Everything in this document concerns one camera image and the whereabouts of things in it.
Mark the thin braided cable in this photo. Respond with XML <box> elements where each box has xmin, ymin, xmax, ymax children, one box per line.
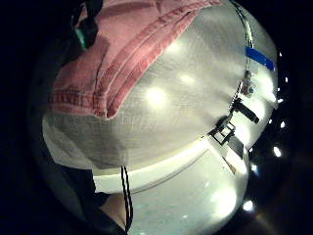
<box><xmin>228</xmin><ymin>0</ymin><xmax>255</xmax><ymax>113</ymax></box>

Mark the pink cloth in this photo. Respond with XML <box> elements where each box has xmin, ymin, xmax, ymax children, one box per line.
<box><xmin>48</xmin><ymin>0</ymin><xmax>226</xmax><ymax>119</ymax></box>

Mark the the person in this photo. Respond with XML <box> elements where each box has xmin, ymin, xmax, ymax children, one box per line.
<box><xmin>41</xmin><ymin>162</ymin><xmax>133</xmax><ymax>235</ymax></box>

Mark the small silver cable connector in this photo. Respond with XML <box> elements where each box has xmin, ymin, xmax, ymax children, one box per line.
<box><xmin>242</xmin><ymin>70</ymin><xmax>256</xmax><ymax>98</ymax></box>

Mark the blue tape strip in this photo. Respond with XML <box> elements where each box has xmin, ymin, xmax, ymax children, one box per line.
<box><xmin>245</xmin><ymin>46</ymin><xmax>276</xmax><ymax>71</ymax></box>

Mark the black table clamp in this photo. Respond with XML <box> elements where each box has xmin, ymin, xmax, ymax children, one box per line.
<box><xmin>207</xmin><ymin>97</ymin><xmax>261</xmax><ymax>147</ymax></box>

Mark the black and white braided cable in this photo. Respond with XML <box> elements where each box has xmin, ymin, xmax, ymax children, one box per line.
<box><xmin>119</xmin><ymin>164</ymin><xmax>135</xmax><ymax>234</ymax></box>

